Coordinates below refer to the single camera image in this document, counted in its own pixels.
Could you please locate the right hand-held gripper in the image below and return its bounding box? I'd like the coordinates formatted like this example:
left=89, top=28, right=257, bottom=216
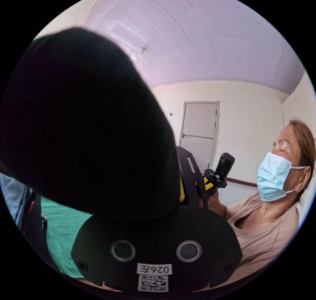
left=196, top=168, right=228, bottom=197

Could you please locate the black coat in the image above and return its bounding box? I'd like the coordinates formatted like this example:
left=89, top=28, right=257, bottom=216
left=0, top=27, right=182, bottom=278

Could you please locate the person's right hand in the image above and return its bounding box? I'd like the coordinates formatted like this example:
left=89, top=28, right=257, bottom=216
left=206, top=188, right=227, bottom=217

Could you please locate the white door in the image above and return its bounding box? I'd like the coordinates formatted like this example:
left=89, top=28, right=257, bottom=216
left=178, top=100, right=221, bottom=173

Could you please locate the person's body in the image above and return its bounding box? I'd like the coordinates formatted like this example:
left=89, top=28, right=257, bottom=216
left=223, top=120, right=316, bottom=282

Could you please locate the bed with green sheet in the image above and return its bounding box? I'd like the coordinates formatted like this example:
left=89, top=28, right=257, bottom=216
left=40, top=196, right=94, bottom=279

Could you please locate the pile of clothes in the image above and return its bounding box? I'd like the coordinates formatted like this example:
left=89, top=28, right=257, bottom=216
left=0, top=173, right=33, bottom=229

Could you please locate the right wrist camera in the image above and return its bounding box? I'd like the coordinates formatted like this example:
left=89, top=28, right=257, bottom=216
left=213, top=152, right=229, bottom=183

